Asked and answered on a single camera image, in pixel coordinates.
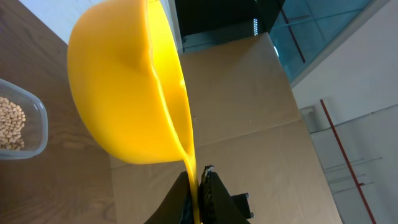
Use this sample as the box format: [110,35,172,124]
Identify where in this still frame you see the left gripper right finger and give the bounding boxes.
[199,165,250,224]

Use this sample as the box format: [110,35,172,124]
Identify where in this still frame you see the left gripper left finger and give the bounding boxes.
[145,171,193,224]

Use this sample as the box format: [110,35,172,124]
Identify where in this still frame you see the cardboard box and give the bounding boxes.
[108,32,345,224]

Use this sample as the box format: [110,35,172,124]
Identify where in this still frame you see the clear plastic container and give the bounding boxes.
[1,80,48,160]

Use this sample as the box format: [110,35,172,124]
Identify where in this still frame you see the soybeans in container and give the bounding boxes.
[0,96,26,151]

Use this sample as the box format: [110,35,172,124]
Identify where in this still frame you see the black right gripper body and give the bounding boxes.
[231,193,254,219]

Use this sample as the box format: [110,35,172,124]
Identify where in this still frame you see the yellow measuring scoop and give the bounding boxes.
[67,0,200,223]

